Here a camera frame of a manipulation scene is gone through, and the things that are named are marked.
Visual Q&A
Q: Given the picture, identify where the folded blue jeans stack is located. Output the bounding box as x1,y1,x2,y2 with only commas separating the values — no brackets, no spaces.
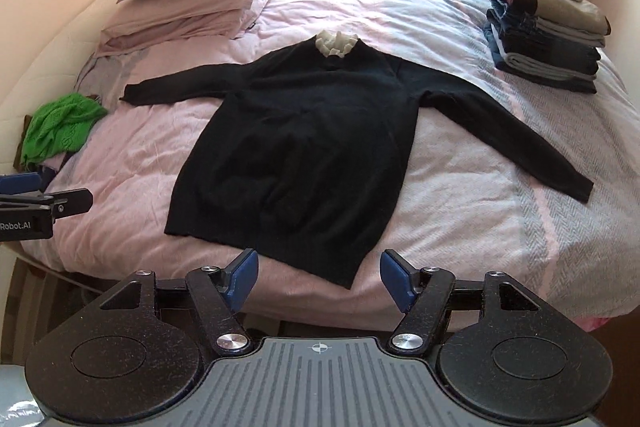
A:
483,0,601,94

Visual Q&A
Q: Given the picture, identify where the green knitted garment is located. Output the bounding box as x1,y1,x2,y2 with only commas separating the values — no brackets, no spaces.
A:
18,93,107,167

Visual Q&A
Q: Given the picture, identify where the beige folded garment on top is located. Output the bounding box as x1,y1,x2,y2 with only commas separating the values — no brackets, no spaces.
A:
529,0,611,37

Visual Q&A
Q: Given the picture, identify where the lower pink pillow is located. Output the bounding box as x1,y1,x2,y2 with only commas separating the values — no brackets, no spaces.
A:
96,2,265,56

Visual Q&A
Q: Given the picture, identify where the black sweater with white collar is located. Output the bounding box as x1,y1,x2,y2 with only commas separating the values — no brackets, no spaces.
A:
122,39,592,287

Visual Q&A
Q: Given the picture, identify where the grey folded garment lower stack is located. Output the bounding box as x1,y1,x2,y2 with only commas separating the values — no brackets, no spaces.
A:
486,25,597,81

